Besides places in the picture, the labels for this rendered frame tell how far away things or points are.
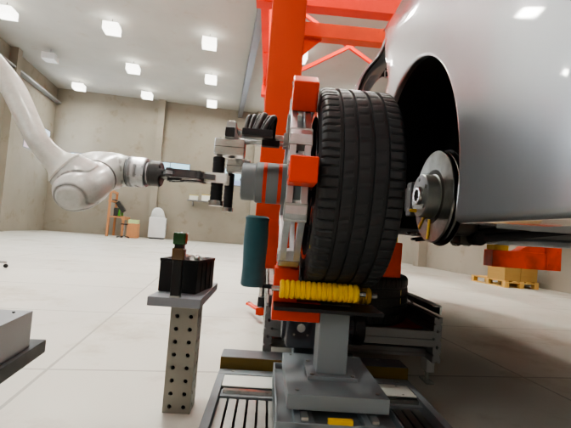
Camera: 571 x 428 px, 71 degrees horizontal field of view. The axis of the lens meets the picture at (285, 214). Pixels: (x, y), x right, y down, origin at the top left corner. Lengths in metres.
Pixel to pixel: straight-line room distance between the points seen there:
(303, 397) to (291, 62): 1.41
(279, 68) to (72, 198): 1.18
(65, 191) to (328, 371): 0.94
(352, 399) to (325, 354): 0.18
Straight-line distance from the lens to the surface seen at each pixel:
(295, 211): 1.09
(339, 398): 1.27
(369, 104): 1.23
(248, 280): 1.45
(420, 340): 2.09
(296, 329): 1.63
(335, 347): 1.38
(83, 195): 1.08
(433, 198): 1.40
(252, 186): 1.31
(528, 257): 4.48
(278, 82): 1.92
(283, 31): 2.02
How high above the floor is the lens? 0.68
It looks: 3 degrees up
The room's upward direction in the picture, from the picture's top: 4 degrees clockwise
